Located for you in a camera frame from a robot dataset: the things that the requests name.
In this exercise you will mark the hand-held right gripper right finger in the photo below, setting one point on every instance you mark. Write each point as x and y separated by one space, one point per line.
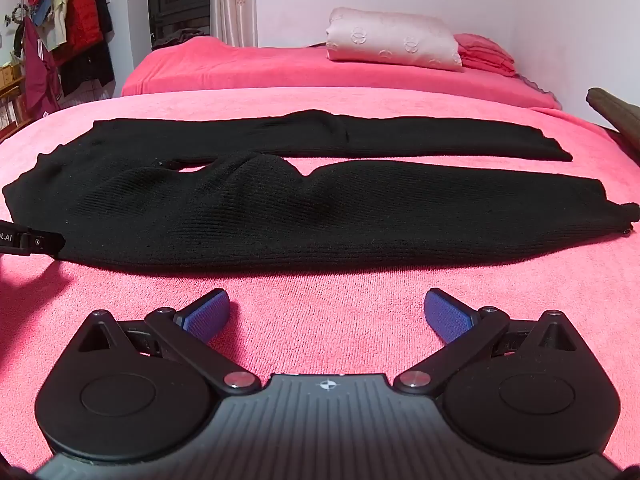
445 316

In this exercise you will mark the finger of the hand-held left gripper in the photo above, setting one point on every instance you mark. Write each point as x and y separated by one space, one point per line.
47 246

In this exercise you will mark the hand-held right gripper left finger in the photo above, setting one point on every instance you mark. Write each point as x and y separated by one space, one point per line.
207 316

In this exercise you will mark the black knit pants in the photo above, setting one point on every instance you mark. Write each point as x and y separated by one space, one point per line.
300 220

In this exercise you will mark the pink blanket covered bed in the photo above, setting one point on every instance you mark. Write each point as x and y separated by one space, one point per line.
325 305
250 70

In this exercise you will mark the wooden shelf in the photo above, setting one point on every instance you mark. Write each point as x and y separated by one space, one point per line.
12 100

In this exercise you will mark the cream hanging garment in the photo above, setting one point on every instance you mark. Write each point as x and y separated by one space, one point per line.
60 15

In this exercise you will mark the red padded jacket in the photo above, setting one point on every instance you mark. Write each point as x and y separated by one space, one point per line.
80 12

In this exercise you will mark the blue hanging garment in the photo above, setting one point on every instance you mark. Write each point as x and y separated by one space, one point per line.
42 7

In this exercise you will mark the dark cloth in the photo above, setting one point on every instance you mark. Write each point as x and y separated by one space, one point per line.
177 39

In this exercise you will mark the folded red blanket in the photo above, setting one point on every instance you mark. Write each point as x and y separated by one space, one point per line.
487 55

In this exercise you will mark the pale pink pillow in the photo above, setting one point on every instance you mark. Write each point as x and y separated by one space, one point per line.
395 42

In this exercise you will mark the pink patterned curtain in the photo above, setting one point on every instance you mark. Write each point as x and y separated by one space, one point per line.
232 0

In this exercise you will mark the brown wooden post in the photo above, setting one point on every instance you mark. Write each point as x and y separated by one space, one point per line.
617 112

